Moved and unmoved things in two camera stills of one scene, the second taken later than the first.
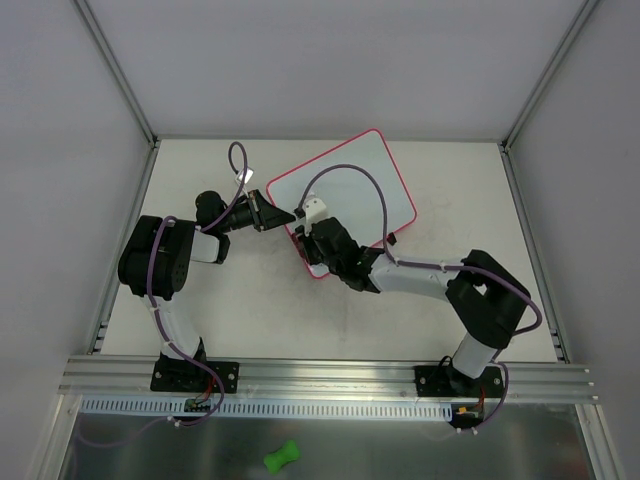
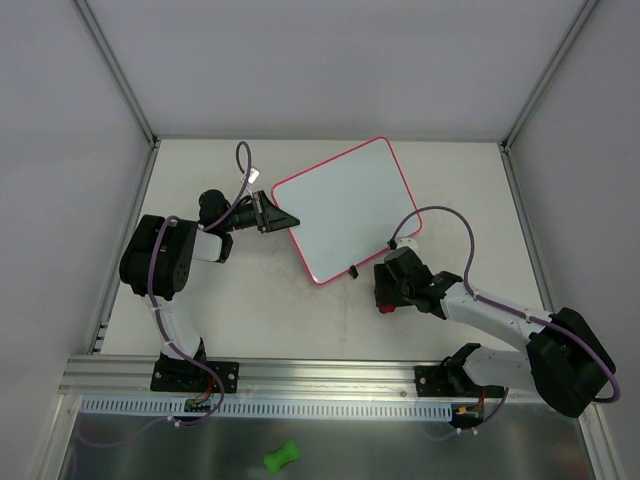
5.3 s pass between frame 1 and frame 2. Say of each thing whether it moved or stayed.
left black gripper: stayed
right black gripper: moved
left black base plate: stayed
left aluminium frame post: stayed
